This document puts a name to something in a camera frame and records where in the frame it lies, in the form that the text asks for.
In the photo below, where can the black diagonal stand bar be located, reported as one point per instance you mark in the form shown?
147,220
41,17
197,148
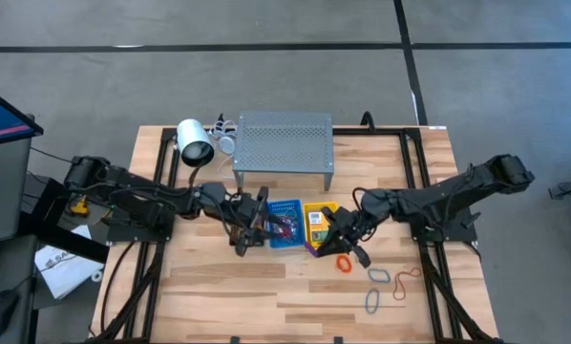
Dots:
66,241

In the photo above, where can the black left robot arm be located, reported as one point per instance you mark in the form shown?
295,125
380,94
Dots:
142,200

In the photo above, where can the white tape roll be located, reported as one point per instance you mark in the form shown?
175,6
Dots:
92,275

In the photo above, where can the white round puck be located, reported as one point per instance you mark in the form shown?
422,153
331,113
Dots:
226,144

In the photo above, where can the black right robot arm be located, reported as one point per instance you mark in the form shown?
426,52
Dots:
457,191

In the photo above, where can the computer monitor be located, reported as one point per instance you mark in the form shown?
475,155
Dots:
4,191

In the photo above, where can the black desk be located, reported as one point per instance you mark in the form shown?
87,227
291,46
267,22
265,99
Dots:
8,263

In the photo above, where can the yellow pack with green window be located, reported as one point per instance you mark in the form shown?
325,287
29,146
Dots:
320,228

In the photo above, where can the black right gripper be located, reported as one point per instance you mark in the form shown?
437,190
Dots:
357,224

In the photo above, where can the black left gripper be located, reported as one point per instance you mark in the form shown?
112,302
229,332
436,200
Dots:
247,215

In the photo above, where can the grey perforated metal shelf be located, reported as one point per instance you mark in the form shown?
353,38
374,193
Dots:
283,143

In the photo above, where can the yellow black clamp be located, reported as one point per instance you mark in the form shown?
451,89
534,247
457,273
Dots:
79,206

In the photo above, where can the blue plastic basket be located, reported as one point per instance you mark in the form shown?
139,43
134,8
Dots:
278,205

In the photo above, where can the black plastic basket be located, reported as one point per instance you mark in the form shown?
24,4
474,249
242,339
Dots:
233,228

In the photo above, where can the yellow plastic basket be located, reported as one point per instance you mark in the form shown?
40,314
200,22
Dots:
331,206

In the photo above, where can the white paper sheet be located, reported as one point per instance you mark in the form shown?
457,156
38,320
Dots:
61,267

